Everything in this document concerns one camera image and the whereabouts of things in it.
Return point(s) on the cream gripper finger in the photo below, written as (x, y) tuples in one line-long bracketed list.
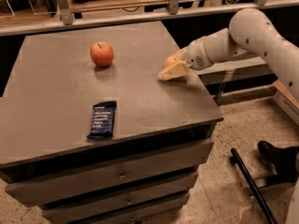
[(179, 55), (175, 70)]

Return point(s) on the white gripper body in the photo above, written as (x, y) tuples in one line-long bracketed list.
[(195, 56)]

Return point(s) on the orange fruit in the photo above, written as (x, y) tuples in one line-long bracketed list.
[(170, 60)]

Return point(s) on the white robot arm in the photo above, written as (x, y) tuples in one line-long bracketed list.
[(250, 34)]

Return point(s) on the blue rxbar wrapper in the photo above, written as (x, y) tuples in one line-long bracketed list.
[(102, 124)]

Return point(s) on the red apple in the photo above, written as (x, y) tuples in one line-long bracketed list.
[(102, 54)]

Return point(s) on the black chair leg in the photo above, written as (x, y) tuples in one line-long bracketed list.
[(236, 159)]

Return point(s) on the grey drawer cabinet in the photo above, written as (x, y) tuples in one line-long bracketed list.
[(162, 130)]

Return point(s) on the black shoe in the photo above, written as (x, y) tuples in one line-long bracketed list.
[(285, 160)]

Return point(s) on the metal railing frame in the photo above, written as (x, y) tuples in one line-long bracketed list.
[(76, 14)]

